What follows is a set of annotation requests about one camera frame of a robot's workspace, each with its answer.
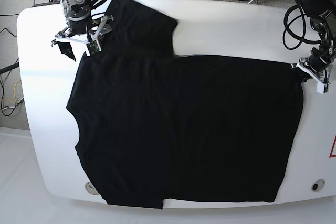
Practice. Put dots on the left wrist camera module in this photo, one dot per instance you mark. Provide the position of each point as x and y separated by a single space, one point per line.
322 88

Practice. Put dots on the black T-shirt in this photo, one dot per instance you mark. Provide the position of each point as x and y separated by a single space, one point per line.
154 126

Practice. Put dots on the right table cable grommet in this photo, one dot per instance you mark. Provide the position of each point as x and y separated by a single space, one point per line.
318 185

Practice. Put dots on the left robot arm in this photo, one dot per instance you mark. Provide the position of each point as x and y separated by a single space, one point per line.
318 19

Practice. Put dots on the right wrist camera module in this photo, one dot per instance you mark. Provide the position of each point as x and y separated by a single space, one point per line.
93 47

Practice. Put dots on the red triangle warning sticker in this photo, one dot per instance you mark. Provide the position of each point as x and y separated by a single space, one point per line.
332 152

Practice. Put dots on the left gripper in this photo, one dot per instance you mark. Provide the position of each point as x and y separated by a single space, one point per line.
317 69

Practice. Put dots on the table cable grommet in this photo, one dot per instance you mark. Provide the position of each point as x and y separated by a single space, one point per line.
318 185
89 187

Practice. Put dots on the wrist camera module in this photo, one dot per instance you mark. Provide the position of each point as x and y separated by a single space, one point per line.
93 47
322 88

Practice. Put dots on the left table cable grommet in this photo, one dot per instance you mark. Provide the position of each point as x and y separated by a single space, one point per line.
89 187

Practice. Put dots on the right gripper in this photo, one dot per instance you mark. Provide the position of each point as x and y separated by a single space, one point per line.
78 26

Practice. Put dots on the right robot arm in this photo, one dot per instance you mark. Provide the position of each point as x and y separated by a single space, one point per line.
83 11

